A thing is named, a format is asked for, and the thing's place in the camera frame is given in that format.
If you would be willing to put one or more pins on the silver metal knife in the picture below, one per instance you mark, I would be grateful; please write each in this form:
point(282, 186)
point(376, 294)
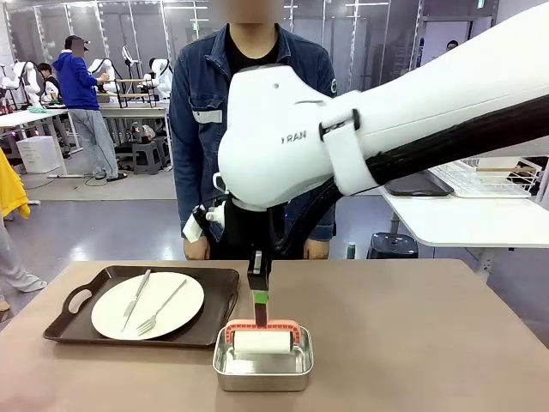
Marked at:
point(136, 300)

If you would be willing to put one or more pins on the person in denim jacket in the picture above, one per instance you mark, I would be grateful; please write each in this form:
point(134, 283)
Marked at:
point(193, 150)

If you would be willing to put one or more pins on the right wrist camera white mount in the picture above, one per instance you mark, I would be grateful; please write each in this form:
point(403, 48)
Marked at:
point(193, 232)

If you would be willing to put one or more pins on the grey plastic stool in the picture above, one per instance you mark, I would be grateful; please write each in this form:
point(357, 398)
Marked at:
point(146, 156)

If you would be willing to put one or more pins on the person's right hand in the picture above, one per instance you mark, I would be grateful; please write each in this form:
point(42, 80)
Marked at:
point(198, 251)

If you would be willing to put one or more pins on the person's left hand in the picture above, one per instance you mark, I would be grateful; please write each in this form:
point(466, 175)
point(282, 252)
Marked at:
point(316, 250)

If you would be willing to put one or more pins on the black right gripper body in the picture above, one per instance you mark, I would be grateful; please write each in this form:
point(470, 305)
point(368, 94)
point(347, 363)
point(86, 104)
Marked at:
point(266, 266)

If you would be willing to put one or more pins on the dark brown plastic tray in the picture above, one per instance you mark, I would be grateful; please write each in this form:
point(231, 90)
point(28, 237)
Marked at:
point(420, 186)
point(214, 300)

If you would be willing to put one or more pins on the white round plate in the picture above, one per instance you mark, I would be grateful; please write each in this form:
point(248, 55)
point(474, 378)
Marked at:
point(171, 317)

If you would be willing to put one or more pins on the dark round stool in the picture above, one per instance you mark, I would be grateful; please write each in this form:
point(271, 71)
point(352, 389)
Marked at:
point(392, 246)

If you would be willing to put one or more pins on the person's left forearm denim sleeve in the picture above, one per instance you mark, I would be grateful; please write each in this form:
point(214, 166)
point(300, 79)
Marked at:
point(326, 223)

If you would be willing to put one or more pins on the person's right forearm denim sleeve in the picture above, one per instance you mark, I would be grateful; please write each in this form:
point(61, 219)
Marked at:
point(184, 197)

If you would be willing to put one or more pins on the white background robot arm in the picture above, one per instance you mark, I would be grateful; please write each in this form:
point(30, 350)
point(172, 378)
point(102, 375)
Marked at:
point(28, 79)
point(163, 83)
point(105, 66)

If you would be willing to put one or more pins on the silver metal fork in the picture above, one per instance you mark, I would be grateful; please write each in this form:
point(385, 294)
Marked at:
point(143, 328)

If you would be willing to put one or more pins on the dark haired person white top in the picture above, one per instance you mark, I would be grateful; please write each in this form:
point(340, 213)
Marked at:
point(48, 86)

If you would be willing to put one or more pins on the rectangular stainless steel tin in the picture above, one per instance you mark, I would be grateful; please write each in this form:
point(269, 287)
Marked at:
point(261, 382)

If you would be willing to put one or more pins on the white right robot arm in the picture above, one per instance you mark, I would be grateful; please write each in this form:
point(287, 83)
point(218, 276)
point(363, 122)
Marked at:
point(279, 141)

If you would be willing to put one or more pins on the person in blue hoodie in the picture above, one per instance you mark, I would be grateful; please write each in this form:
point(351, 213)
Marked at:
point(77, 86)

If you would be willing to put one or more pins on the white side table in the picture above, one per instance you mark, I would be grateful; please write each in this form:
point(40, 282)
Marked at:
point(472, 223)

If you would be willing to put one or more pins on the white drawer cabinet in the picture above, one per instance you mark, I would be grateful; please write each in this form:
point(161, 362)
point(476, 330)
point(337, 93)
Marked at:
point(38, 154)

